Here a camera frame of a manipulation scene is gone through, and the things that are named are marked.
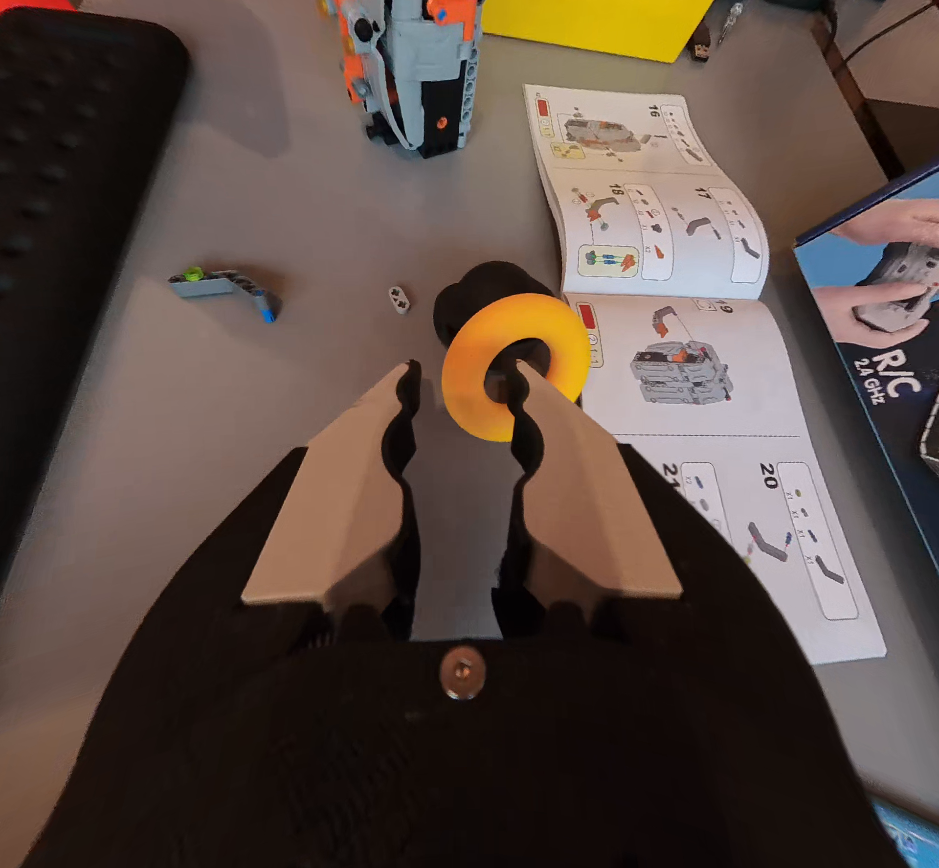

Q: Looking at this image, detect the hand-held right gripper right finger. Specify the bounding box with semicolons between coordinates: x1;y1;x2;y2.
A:
501;360;685;640

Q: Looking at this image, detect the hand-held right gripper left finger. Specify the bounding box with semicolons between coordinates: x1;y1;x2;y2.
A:
241;360;423;640

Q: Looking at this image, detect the grey desk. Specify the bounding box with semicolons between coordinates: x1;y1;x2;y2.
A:
0;0;939;868

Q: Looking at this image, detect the open instruction booklet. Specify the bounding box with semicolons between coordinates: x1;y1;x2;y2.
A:
522;83;889;665

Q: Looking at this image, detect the grey bent beam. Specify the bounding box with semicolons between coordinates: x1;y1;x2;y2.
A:
167;266;282;324

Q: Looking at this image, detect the blue robot kit box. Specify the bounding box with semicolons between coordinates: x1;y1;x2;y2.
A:
792;162;939;590

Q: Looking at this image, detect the black dimpled mat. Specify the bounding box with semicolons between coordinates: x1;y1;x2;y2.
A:
0;5;192;579

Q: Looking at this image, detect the grey orange robot model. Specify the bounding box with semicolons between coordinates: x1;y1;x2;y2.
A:
317;0;491;160

